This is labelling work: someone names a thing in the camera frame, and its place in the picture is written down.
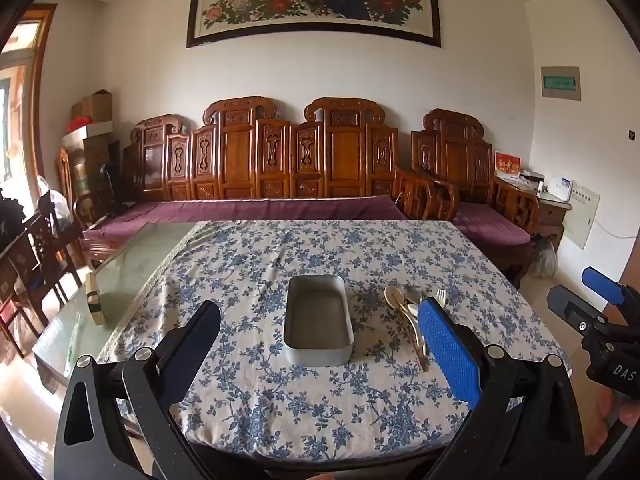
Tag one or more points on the long purple sofa cushion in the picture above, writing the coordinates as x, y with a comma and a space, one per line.
250, 208

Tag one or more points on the brown cardboard box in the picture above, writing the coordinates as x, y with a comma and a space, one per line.
92, 106

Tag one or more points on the person's right hand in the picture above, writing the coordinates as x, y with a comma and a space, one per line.
602, 425

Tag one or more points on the white plastic bag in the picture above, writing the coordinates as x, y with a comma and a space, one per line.
55, 200

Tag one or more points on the white ceramic spoon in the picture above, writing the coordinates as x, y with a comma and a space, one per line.
412, 310
393, 296

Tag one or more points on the white wall electrical panel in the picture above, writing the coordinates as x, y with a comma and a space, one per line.
582, 215

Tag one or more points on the white box red contents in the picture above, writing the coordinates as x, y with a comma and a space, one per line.
87, 130

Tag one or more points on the grey wall box green label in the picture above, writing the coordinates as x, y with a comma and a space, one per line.
561, 82

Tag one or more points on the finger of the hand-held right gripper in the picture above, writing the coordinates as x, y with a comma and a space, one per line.
575, 312
602, 284

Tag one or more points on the grey fluffy mop head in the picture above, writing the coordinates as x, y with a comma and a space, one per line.
542, 260

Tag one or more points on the white plastic fork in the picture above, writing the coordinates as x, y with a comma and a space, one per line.
440, 294

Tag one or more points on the glass top table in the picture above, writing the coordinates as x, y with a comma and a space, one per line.
135, 270

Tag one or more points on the wooden side table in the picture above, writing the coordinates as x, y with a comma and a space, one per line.
547, 215

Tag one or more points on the white desk device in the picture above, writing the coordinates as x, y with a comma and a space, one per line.
557, 189

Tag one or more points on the rectangular metal tray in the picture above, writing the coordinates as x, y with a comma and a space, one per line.
317, 327

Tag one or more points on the carved wooden sofa bench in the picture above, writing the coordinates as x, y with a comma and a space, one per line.
250, 160

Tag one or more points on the small tan green box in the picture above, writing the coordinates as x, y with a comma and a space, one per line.
95, 302

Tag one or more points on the wooden dining chair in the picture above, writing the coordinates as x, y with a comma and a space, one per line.
35, 265

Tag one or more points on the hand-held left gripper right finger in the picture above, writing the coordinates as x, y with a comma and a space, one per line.
447, 355

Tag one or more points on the red gift box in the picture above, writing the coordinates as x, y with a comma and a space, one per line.
508, 164

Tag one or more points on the stack of storage boxes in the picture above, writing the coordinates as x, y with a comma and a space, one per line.
90, 165

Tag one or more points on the framed floral peacock painting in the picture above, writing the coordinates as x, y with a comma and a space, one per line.
310, 0

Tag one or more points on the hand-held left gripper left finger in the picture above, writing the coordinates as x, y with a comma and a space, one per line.
197, 332

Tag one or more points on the carved wooden armchair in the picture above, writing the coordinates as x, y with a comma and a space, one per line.
460, 160

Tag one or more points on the purple armchair cushion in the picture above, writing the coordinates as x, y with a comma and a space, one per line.
487, 220

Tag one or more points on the wooden door frame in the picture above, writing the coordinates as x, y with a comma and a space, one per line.
42, 85

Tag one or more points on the blue floral tablecloth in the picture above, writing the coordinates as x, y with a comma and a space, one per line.
300, 410

